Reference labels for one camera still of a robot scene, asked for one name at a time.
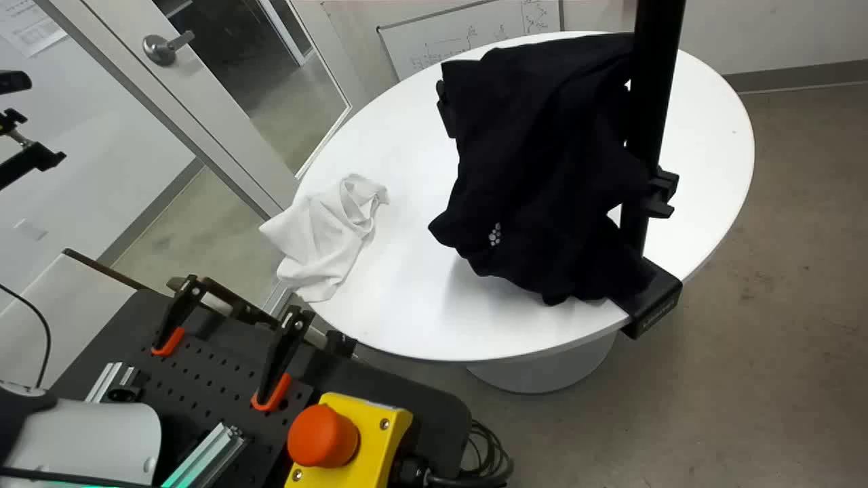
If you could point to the short aluminium extrusion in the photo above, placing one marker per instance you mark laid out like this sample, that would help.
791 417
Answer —
106 380

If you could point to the white round table pedestal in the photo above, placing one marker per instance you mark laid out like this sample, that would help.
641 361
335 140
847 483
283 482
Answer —
543 373

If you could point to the white cloth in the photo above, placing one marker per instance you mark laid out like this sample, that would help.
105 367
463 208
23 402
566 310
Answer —
326 234

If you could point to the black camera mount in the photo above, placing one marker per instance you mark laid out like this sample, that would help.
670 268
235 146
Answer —
30 162

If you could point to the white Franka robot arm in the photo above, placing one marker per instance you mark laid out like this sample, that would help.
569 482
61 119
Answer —
82 437

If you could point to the yellow emergency stop red button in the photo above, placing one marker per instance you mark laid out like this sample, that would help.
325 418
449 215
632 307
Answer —
382 436

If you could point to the whiteboard with drawings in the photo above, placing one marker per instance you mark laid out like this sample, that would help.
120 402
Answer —
451 37

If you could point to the black cloth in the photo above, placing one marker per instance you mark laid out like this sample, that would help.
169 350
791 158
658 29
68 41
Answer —
543 163

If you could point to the long aluminium extrusion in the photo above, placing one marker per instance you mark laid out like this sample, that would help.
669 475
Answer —
205 457

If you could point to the black perforated mounting board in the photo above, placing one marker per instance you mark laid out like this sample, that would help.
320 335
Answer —
208 380

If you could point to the paper sheet on wall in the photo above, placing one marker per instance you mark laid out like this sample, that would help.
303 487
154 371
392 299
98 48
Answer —
28 29

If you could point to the white framed glass door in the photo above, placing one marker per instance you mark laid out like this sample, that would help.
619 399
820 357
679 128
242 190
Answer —
208 127

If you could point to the black clamp-on stand pole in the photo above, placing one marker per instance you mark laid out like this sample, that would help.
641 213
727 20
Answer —
655 72

